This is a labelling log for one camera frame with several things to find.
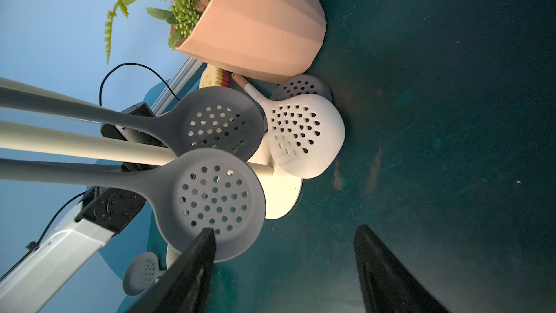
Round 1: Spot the grey skimmer mint handle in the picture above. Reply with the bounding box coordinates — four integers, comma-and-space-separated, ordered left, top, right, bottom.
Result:
1, 87, 264, 161
1, 149, 266, 262

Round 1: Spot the pink pot with flowers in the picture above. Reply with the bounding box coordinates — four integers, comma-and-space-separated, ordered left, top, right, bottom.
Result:
104, 0, 327, 83

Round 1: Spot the cream skimmer mint handle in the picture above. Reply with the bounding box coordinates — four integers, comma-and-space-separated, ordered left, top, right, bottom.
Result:
232, 73, 345, 179

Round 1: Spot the yellow smiley sponge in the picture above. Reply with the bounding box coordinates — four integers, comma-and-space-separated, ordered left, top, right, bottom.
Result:
199, 65, 231, 88

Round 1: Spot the cream skimmer wooden handle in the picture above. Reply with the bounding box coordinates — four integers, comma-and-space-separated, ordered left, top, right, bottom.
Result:
122, 246, 181, 297
270, 75, 332, 102

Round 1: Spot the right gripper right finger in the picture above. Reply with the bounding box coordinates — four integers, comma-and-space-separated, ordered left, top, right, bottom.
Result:
353, 225, 447, 312

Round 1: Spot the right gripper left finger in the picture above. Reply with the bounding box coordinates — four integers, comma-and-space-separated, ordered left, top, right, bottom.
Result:
128, 228, 217, 313

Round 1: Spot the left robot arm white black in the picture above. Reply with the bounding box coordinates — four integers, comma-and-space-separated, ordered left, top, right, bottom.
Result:
1, 186, 158, 312

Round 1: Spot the cream utensil rack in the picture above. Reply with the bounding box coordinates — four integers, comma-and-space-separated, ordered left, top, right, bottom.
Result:
1, 121, 303, 220

